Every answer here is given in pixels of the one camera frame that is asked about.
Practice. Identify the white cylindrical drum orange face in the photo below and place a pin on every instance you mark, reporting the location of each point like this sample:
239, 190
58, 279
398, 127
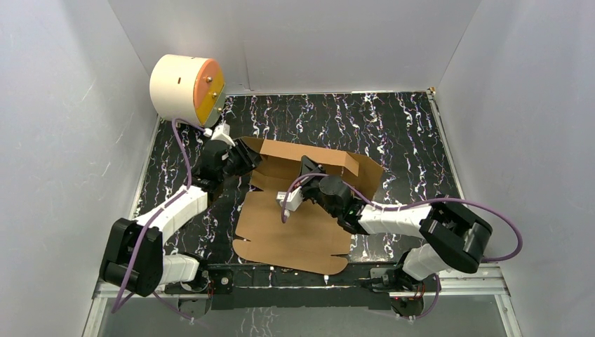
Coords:
188, 88

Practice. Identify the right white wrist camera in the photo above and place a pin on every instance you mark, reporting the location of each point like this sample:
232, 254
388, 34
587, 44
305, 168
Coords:
289, 201

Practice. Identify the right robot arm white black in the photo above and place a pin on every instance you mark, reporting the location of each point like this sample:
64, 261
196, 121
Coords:
455, 237

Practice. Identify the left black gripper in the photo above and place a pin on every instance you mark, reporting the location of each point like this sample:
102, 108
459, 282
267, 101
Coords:
243, 159

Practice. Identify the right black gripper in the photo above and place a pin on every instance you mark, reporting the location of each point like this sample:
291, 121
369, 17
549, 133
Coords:
308, 166

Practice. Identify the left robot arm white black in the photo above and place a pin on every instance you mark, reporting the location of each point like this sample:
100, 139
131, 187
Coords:
134, 258

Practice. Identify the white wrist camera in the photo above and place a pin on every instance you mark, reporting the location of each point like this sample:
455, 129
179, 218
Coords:
220, 133
289, 201

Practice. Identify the aluminium frame rail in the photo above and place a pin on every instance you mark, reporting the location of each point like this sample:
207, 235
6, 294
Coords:
261, 300

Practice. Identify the brown cardboard box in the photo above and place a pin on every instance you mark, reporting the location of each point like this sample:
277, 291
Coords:
310, 240

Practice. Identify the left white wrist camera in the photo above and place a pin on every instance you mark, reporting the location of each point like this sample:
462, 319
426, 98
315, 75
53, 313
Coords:
220, 133

